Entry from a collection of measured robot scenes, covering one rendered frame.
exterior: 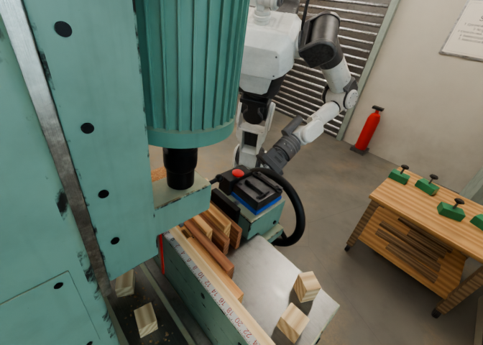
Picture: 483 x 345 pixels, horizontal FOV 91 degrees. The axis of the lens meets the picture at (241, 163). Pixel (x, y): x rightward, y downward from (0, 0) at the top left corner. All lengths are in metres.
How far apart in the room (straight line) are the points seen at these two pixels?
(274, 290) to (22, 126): 0.48
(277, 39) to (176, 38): 0.63
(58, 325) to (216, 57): 0.36
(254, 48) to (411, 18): 2.60
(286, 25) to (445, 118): 2.61
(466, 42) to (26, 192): 3.24
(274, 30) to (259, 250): 0.69
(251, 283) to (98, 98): 0.44
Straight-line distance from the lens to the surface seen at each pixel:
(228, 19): 0.31
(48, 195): 0.25
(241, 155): 1.37
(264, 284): 0.55
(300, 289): 0.54
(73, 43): 0.25
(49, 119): 0.26
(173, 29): 0.29
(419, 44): 3.30
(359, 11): 3.47
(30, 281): 0.32
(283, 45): 0.89
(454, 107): 3.29
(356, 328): 1.70
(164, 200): 0.44
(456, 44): 3.24
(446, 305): 1.93
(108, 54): 0.26
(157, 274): 0.65
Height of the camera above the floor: 1.37
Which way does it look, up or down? 33 degrees down
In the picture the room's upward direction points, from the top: 9 degrees clockwise
